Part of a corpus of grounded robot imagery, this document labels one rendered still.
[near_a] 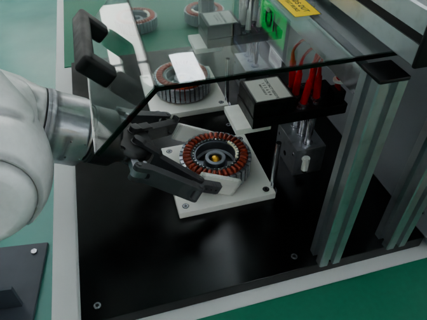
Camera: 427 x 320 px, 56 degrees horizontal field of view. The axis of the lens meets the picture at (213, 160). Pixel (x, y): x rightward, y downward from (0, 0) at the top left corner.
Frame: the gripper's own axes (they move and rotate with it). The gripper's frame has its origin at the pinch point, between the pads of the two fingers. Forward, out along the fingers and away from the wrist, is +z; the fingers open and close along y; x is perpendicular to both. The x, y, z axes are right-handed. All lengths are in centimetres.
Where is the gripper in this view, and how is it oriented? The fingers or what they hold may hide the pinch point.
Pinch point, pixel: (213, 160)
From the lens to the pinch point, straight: 63.1
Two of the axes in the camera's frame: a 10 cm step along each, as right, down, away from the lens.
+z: 8.2, 1.7, 5.5
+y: 3.3, 6.4, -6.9
